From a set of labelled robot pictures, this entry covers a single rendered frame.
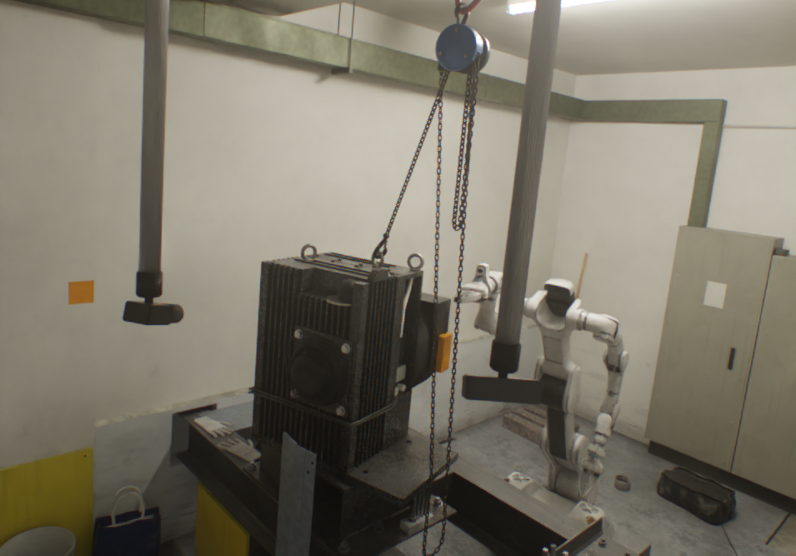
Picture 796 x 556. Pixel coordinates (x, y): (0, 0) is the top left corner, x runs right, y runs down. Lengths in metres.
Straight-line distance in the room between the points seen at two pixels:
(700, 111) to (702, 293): 1.30
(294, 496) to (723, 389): 3.26
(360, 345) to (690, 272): 3.02
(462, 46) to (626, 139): 3.22
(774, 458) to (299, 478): 3.36
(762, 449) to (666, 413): 0.63
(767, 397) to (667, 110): 2.10
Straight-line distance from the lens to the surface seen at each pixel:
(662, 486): 4.51
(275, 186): 3.23
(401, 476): 2.30
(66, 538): 3.13
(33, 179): 2.75
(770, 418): 4.63
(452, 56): 2.01
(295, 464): 2.15
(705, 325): 4.62
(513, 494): 2.79
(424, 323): 2.44
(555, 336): 2.85
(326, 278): 2.24
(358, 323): 2.06
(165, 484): 3.38
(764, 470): 4.75
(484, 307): 2.49
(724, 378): 4.65
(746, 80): 4.83
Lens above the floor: 2.05
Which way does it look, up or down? 9 degrees down
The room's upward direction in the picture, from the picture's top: 5 degrees clockwise
